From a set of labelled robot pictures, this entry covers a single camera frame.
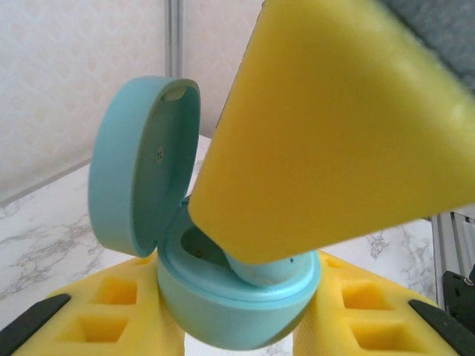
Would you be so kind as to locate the teal earbud charging case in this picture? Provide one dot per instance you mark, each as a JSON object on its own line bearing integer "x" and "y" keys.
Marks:
{"x": 126, "y": 167}

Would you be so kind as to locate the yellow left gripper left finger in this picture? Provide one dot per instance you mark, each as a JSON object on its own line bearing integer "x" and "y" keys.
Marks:
{"x": 148, "y": 296}

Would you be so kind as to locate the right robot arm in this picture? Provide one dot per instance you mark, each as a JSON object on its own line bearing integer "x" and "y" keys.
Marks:
{"x": 460, "y": 296}

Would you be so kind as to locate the teal earbud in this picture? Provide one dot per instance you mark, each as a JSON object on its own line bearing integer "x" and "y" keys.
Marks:
{"x": 259, "y": 276}

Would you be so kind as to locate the aluminium wall post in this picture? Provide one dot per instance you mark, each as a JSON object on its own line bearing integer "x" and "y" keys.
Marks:
{"x": 173, "y": 37}

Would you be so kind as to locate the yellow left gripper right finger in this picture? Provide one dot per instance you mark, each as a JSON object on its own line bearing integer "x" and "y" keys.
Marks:
{"x": 326, "y": 315}

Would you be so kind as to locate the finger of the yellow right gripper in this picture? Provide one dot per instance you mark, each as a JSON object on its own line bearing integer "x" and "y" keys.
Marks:
{"x": 315, "y": 148}

